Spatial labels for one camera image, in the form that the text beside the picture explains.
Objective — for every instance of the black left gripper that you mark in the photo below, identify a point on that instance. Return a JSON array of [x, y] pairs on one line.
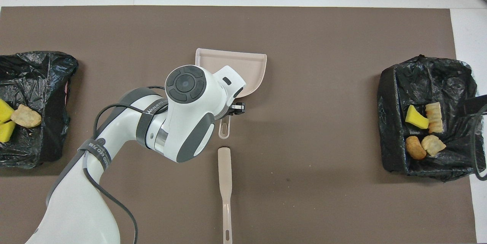
[[229, 111]]

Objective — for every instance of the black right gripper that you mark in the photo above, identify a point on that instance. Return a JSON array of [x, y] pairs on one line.
[[475, 104]]

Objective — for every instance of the long toy croissant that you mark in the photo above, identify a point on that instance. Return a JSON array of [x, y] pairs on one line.
[[434, 117]]

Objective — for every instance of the beige plastic dustpan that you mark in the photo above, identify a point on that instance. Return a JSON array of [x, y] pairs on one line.
[[243, 63]]

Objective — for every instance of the short toy croissant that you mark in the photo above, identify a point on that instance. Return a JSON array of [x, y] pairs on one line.
[[433, 145]]

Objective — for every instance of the yellow green sponge piece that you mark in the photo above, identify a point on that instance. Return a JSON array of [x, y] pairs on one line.
[[415, 117]]

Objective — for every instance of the beige brush black bristles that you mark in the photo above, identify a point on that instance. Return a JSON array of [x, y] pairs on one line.
[[225, 171]]

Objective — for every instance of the round brown toy bun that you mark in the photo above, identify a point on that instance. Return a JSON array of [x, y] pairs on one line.
[[416, 148]]

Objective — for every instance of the small toy croissant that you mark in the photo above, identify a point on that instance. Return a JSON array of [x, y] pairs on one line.
[[26, 116]]

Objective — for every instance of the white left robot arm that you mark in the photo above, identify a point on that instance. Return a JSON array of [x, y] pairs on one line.
[[182, 114]]

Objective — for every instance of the black bag lined bin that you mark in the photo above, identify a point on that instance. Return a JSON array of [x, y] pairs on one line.
[[38, 72], [426, 80]]

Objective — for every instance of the brown table mat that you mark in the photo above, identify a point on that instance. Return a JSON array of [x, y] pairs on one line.
[[304, 198]]

